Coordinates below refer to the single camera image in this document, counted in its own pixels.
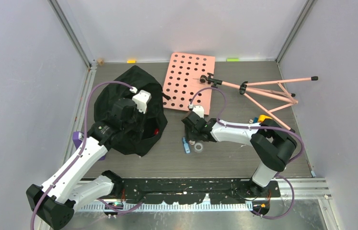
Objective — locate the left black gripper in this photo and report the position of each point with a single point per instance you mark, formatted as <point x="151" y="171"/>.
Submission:
<point x="142" y="118"/>

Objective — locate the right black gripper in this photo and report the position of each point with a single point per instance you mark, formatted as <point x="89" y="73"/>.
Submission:
<point x="190" y="135"/>

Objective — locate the clear tape roll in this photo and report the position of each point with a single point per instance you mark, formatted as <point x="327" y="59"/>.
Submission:
<point x="198" y="147"/>

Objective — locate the blue small clip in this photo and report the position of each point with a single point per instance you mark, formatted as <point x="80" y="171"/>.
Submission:
<point x="186" y="146"/>

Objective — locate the black student backpack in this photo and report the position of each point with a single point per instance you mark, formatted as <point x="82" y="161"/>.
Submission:
<point x="150" y="104"/>

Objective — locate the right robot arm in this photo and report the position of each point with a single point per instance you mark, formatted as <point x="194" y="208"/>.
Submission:
<point x="273" y="144"/>

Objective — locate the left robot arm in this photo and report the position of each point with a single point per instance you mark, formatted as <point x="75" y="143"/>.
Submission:
<point x="58" y="198"/>

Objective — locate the pink perforated music stand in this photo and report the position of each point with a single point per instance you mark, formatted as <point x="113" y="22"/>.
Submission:
<point x="187" y="74"/>

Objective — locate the purple ball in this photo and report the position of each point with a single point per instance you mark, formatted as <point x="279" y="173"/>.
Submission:
<point x="78" y="139"/>

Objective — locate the toy block car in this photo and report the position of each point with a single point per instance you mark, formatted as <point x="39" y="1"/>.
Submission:
<point x="259" y="119"/>

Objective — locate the green tape marker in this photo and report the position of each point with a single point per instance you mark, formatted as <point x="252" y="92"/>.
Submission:
<point x="232" y="60"/>

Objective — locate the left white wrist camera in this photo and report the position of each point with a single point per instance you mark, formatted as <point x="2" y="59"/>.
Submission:
<point x="141" y="99"/>

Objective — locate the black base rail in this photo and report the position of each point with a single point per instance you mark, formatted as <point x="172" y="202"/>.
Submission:
<point x="186" y="191"/>

